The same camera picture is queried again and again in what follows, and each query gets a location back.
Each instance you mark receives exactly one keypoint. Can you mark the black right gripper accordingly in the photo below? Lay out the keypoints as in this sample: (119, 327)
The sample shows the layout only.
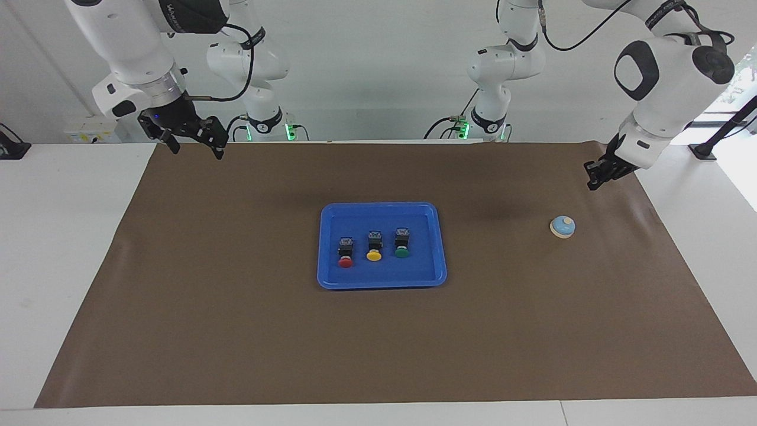
(174, 121)

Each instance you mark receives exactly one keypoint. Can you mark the yellow push button switch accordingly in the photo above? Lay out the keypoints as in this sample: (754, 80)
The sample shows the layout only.
(374, 245)

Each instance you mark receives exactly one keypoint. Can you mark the black camera stand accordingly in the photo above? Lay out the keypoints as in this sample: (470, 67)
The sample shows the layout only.
(724, 130)

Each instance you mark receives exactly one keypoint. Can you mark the blue plastic tray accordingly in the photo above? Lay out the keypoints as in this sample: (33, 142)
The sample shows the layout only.
(426, 272)

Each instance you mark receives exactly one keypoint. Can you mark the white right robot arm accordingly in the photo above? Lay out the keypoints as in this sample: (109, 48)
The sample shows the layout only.
(124, 47)

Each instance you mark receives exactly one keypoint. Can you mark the bright window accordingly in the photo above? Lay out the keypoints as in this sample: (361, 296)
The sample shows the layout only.
(736, 83)

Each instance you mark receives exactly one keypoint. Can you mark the white box with yellow labels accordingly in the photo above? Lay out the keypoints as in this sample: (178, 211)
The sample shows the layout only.
(89, 133)

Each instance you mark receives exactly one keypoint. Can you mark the light blue call bell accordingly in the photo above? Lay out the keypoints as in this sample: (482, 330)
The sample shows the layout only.
(562, 226)

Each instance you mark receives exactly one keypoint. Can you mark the brown table mat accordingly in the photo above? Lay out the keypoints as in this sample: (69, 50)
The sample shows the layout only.
(378, 343)

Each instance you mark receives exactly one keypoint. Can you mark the green push button switch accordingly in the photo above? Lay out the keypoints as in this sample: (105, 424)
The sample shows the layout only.
(403, 242)

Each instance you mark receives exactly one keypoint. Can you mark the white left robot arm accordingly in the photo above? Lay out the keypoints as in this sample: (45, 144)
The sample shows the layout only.
(668, 77)

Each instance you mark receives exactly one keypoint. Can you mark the red push button switch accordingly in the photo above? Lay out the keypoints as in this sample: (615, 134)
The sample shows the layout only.
(345, 251)

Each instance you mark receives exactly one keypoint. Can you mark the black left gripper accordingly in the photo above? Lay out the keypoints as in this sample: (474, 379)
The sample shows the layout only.
(615, 163)

